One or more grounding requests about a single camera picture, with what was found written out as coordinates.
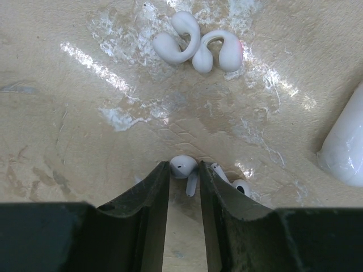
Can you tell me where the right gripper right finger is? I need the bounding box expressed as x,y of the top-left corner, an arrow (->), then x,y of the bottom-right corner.
200,162 -> 362,271

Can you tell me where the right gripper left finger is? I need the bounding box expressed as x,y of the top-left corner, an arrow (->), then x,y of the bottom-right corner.
1,161 -> 170,271

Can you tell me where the white stem earbud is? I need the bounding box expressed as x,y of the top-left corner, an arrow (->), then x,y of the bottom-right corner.
211,163 -> 251,198
170,155 -> 199,197

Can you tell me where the white clip earbud right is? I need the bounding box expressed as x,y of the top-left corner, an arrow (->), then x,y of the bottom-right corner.
192,29 -> 243,74

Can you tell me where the white clip earbud left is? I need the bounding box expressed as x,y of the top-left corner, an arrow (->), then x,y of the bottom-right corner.
152,11 -> 201,65

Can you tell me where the white clip earbud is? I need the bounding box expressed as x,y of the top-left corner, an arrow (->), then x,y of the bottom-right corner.
152,11 -> 201,65
192,29 -> 243,74

